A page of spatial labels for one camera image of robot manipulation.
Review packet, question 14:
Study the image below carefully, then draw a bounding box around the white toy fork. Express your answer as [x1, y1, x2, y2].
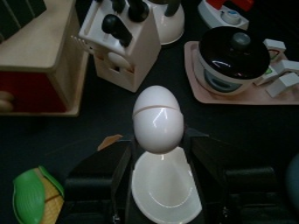
[70, 35, 98, 56]

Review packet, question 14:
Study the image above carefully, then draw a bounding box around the toy corn green husk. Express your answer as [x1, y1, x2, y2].
[12, 165, 67, 224]

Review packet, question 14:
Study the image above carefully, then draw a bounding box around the white plastic toy egg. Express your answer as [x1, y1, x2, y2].
[133, 85, 185, 155]

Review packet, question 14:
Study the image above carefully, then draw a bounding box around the toy cooker black lid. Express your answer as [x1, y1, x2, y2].
[193, 25, 273, 97]

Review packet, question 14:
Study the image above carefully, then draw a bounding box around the white wooden arch block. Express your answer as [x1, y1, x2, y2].
[271, 59, 299, 79]

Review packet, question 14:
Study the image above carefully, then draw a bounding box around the wooden toy oven box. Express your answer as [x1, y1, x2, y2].
[0, 0, 91, 118]

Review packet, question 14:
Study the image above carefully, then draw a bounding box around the black handled toy knife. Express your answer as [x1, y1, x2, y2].
[111, 0, 127, 14]
[101, 13, 135, 48]
[127, 0, 151, 24]

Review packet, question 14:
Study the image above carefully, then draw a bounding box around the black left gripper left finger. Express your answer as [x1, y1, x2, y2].
[60, 139, 135, 224]

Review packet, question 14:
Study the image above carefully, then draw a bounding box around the wooden toy spoon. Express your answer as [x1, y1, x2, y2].
[107, 51, 135, 73]

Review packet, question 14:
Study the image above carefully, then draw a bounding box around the pink toy tray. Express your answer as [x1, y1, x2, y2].
[183, 40, 299, 106]

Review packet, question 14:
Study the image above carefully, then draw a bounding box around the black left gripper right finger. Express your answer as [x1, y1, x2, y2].
[182, 127, 295, 224]

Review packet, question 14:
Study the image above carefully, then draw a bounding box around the small white plate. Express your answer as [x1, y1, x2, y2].
[130, 146, 205, 224]

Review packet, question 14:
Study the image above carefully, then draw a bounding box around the orange toy piece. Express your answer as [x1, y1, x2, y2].
[97, 133, 125, 151]

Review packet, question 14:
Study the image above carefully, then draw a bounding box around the white wooden knife block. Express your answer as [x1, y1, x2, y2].
[78, 0, 163, 94]

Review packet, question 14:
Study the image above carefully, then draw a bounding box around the white block green print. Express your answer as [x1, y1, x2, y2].
[254, 66, 277, 88]

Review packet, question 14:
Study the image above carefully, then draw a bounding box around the white toy appliance red lever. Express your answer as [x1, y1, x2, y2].
[197, 0, 255, 31]

